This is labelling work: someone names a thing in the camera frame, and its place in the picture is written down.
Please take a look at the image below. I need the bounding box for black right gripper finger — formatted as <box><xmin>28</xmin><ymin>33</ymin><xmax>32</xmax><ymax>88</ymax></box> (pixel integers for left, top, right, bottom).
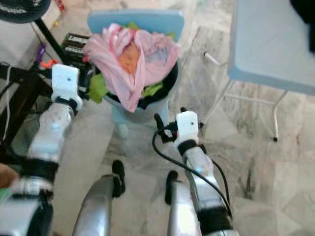
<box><xmin>153</xmin><ymin>113</ymin><xmax>165</xmax><ymax>141</ymax></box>

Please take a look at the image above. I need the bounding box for pink garment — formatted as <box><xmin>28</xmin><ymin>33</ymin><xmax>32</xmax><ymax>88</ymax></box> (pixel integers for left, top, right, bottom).
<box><xmin>83</xmin><ymin>22</ymin><xmax>182</xmax><ymax>113</ymax></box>

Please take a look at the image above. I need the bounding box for grey laundry basin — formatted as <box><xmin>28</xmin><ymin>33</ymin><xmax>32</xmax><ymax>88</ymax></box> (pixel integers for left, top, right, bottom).
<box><xmin>101</xmin><ymin>63</ymin><xmax>180</xmax><ymax>123</ymax></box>

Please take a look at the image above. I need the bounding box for black box with white print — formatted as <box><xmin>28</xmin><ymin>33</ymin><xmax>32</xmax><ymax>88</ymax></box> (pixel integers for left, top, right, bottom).
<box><xmin>62</xmin><ymin>33</ymin><xmax>93</xmax><ymax>60</ymax></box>

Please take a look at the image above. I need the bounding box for small orange object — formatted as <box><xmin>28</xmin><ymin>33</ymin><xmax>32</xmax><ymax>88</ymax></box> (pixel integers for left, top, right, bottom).
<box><xmin>40</xmin><ymin>58</ymin><xmax>60</xmax><ymax>69</ymax></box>

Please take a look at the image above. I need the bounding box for orange cloth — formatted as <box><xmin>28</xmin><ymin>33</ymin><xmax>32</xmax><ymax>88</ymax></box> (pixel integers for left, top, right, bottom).
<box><xmin>118</xmin><ymin>43</ymin><xmax>142</xmax><ymax>75</ymax></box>

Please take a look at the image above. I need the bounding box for small purple object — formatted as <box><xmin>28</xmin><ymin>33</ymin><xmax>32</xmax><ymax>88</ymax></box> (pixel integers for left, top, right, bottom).
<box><xmin>37</xmin><ymin>43</ymin><xmax>48</xmax><ymax>64</ymax></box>

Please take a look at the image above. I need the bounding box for dark wooden furniture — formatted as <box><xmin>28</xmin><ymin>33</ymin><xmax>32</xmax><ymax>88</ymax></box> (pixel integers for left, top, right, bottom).
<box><xmin>0</xmin><ymin>63</ymin><xmax>54</xmax><ymax>163</ymax></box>

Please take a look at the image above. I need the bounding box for silver right robot leg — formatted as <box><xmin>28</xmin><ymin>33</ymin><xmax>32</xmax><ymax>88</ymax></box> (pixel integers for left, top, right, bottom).
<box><xmin>165</xmin><ymin>171</ymin><xmax>202</xmax><ymax>236</ymax></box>

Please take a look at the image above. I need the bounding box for silver robot leg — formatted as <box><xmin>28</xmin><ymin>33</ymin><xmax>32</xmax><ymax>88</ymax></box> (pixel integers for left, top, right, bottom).
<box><xmin>165</xmin><ymin>171</ymin><xmax>202</xmax><ymax>236</ymax></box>
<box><xmin>71</xmin><ymin>160</ymin><xmax>126</xmax><ymax>236</ymax></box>

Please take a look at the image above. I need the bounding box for light blue plastic chair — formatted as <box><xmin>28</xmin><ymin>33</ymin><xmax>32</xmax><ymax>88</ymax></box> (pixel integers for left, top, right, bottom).
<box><xmin>88</xmin><ymin>9</ymin><xmax>185</xmax><ymax>139</ymax></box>

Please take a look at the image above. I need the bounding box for black standing fan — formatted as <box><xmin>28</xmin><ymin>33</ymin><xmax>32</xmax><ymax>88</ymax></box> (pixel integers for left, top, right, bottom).
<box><xmin>0</xmin><ymin>0</ymin><xmax>68</xmax><ymax>65</ymax></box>

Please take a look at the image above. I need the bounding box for silver left robot leg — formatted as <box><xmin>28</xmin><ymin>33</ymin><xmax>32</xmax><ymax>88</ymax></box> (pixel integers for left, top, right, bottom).
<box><xmin>71</xmin><ymin>160</ymin><xmax>126</xmax><ymax>236</ymax></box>

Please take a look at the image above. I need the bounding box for person in green clothing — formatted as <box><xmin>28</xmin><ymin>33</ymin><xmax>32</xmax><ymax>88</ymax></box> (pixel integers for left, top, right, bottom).
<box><xmin>0</xmin><ymin>165</ymin><xmax>20</xmax><ymax>203</ymax></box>

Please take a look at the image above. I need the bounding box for light grey folding table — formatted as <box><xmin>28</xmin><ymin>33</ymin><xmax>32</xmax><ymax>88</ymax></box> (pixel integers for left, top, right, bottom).
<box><xmin>203</xmin><ymin>0</ymin><xmax>315</xmax><ymax>142</ymax></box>

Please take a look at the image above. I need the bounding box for black garment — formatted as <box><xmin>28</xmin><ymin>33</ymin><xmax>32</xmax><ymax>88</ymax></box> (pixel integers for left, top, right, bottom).
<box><xmin>289</xmin><ymin>0</ymin><xmax>315</xmax><ymax>54</ymax></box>

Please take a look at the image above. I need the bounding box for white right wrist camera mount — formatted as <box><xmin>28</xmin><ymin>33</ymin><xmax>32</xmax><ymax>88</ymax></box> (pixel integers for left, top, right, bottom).
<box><xmin>175</xmin><ymin>111</ymin><xmax>200</xmax><ymax>143</ymax></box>

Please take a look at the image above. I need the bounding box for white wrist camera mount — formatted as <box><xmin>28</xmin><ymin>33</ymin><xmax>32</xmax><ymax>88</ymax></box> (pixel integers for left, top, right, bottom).
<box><xmin>175</xmin><ymin>111</ymin><xmax>200</xmax><ymax>143</ymax></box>
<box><xmin>52</xmin><ymin>64</ymin><xmax>83</xmax><ymax>101</ymax></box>

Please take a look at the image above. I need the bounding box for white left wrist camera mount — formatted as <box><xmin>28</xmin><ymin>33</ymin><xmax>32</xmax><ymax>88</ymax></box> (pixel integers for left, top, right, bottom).
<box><xmin>52</xmin><ymin>64</ymin><xmax>83</xmax><ymax>101</ymax></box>

